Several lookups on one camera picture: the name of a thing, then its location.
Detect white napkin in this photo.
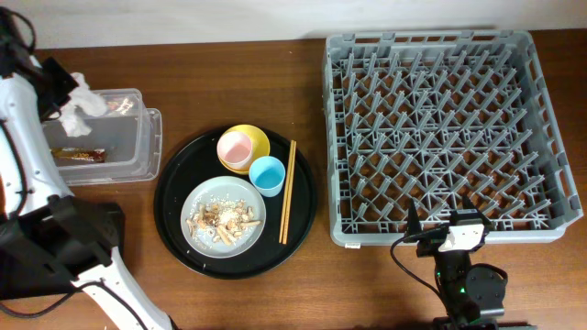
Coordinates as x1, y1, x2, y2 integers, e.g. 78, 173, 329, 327
58, 72, 108, 138

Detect brown gold snack wrapper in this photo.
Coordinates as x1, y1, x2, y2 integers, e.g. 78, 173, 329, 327
50, 148, 106, 163

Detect light blue cup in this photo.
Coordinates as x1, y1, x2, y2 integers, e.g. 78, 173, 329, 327
249, 156, 286, 197

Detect yellow bowl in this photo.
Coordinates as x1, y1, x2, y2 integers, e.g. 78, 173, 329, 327
218, 124, 271, 175

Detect pink cup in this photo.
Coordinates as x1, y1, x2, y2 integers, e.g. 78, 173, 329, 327
216, 131, 253, 171

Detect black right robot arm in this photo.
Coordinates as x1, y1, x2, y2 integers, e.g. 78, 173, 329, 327
404, 197, 508, 329

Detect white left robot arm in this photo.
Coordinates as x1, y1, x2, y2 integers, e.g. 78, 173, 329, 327
1, 7, 176, 329

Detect grey plastic dishwasher rack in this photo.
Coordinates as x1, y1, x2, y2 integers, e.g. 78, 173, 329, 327
322, 30, 583, 247

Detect clear plastic waste bin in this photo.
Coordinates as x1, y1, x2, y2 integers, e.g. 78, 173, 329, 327
42, 89, 162, 186

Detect white label sticker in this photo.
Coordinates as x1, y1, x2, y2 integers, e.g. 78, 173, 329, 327
344, 243, 361, 249

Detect right wooden chopstick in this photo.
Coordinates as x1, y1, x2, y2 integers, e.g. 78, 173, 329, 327
281, 139, 298, 246

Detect black rectangular bin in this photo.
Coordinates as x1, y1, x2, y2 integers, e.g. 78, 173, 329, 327
102, 203, 126, 257

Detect food scraps on plate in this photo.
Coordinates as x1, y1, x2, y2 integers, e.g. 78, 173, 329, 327
185, 200, 263, 246

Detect grey plate with food scraps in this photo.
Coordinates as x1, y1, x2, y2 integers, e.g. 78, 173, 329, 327
180, 176, 267, 259

